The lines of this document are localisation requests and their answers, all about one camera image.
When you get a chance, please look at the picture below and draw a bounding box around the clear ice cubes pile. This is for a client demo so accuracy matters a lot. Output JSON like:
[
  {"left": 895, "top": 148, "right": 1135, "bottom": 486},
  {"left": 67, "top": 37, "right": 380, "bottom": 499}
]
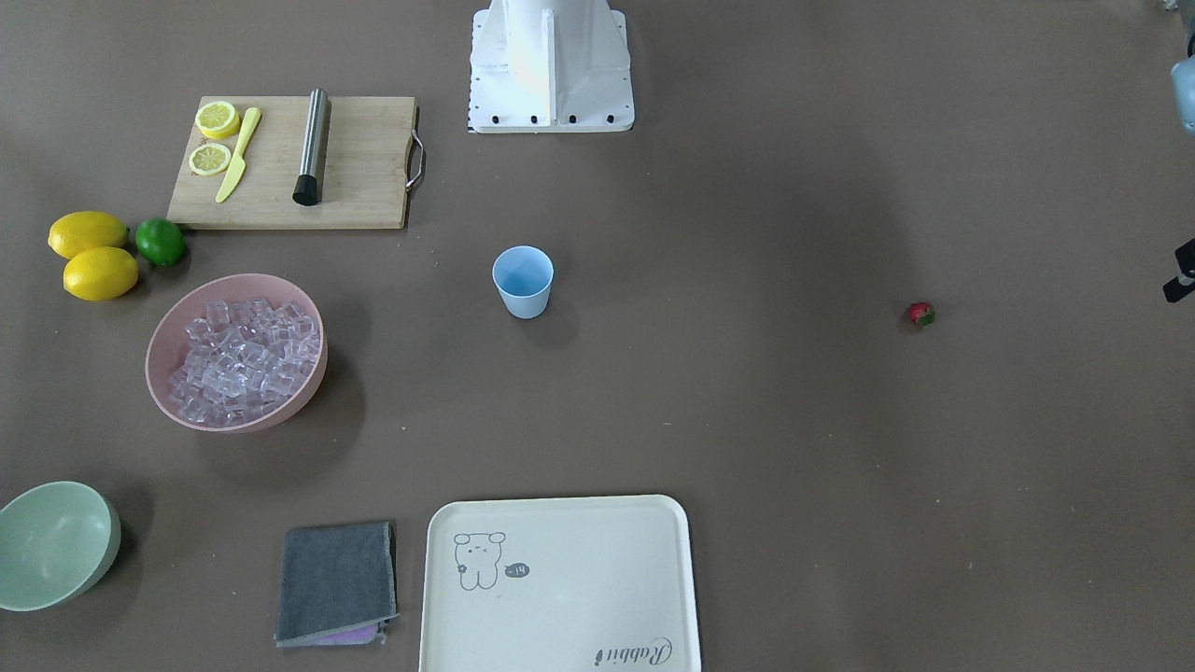
[{"left": 168, "top": 297, "right": 323, "bottom": 428}]

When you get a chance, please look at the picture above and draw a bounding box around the pink bowl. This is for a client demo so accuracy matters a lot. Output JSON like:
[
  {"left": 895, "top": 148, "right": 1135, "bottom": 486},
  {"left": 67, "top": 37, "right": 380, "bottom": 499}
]
[{"left": 145, "top": 273, "right": 329, "bottom": 434}]

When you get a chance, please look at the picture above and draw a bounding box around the yellow lemon upper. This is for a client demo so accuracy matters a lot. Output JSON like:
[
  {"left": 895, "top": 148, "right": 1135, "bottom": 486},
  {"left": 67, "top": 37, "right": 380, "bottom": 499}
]
[{"left": 47, "top": 210, "right": 129, "bottom": 259}]

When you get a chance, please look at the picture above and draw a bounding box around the green bowl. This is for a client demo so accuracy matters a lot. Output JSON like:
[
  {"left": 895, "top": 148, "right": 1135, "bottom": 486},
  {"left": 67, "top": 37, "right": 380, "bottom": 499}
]
[{"left": 1, "top": 481, "right": 122, "bottom": 612}]

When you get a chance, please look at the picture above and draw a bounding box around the yellow lemon lower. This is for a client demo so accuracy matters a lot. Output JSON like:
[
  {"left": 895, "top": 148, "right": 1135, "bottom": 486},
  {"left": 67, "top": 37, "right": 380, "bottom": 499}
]
[{"left": 63, "top": 246, "right": 137, "bottom": 301}]

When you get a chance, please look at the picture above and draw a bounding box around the yellow lemon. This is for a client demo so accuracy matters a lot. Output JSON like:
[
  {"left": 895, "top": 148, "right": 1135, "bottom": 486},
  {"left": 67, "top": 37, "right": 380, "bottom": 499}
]
[
  {"left": 47, "top": 210, "right": 129, "bottom": 259},
  {"left": 63, "top": 246, "right": 137, "bottom": 301}
]

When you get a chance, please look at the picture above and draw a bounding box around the red strawberry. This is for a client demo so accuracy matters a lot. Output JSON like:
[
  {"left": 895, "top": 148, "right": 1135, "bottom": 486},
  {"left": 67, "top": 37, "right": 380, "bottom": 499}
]
[{"left": 907, "top": 301, "right": 937, "bottom": 328}]

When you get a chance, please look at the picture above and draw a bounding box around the steel muddler black tip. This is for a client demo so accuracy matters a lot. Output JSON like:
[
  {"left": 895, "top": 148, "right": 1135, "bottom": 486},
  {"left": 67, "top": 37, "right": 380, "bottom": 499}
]
[{"left": 293, "top": 88, "right": 331, "bottom": 207}]

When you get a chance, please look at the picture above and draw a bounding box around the lemon half upper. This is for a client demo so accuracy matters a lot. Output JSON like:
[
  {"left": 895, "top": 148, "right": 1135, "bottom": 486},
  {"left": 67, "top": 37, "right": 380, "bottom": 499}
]
[{"left": 194, "top": 100, "right": 243, "bottom": 140}]

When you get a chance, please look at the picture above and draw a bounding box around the grey folded cloth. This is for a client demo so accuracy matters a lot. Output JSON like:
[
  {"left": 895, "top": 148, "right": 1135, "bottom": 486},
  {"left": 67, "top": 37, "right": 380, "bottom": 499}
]
[{"left": 274, "top": 523, "right": 400, "bottom": 648}]

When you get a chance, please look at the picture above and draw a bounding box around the lemon slice lower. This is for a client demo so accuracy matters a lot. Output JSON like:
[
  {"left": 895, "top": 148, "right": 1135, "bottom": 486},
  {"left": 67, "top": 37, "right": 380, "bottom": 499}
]
[{"left": 188, "top": 142, "right": 233, "bottom": 177}]

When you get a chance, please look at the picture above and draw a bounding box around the yellow plastic knife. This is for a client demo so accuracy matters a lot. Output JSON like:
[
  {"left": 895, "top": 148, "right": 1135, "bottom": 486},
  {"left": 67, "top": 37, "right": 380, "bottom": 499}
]
[{"left": 215, "top": 106, "right": 263, "bottom": 203}]

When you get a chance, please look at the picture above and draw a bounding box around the green lime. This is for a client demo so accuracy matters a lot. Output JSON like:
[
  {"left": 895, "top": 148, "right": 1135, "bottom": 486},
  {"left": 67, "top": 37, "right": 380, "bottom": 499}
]
[{"left": 134, "top": 216, "right": 186, "bottom": 265}]

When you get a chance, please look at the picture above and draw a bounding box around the light blue cup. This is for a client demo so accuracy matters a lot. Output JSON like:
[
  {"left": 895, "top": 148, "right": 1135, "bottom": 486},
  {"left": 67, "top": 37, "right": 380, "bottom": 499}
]
[{"left": 492, "top": 245, "right": 554, "bottom": 319}]

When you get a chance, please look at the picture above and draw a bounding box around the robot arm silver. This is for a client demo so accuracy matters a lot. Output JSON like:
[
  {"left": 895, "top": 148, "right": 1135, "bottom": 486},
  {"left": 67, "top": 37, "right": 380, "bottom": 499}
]
[{"left": 1158, "top": 1, "right": 1194, "bottom": 303}]

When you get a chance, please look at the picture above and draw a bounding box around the cream rabbit tray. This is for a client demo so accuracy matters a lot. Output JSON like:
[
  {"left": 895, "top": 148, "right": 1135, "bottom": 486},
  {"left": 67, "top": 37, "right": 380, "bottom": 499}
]
[{"left": 418, "top": 494, "right": 703, "bottom": 671}]

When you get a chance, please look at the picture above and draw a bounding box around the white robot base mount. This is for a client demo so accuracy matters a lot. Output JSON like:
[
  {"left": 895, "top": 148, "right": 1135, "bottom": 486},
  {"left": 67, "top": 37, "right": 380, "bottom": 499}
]
[{"left": 467, "top": 1, "right": 636, "bottom": 133}]

